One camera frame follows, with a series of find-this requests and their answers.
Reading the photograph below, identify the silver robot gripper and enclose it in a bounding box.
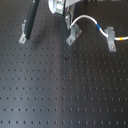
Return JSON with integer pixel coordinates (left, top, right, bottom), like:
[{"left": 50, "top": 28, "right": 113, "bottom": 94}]
[{"left": 48, "top": 0, "right": 80, "bottom": 29}]

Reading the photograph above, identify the white cable with coloured bands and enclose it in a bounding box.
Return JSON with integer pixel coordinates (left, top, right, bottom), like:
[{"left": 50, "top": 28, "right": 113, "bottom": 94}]
[{"left": 69, "top": 14, "right": 128, "bottom": 42}]

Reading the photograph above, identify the middle grey cable clip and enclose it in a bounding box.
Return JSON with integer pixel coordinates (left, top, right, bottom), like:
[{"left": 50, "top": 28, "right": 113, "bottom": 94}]
[{"left": 66, "top": 24, "right": 82, "bottom": 46}]

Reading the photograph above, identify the grey cable clip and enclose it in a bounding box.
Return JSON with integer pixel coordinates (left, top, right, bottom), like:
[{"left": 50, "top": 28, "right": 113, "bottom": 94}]
[
  {"left": 19, "top": 20, "right": 27, "bottom": 44},
  {"left": 66, "top": 24, "right": 82, "bottom": 46},
  {"left": 105, "top": 27, "right": 116, "bottom": 52}
]

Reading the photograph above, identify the right grey cable clip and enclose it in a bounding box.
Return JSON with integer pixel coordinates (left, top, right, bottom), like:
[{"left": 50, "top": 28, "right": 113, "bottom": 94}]
[{"left": 105, "top": 27, "right": 116, "bottom": 52}]

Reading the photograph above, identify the left grey cable clip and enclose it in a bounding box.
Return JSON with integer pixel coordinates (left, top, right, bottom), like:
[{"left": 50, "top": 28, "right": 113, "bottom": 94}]
[{"left": 19, "top": 20, "right": 27, "bottom": 44}]

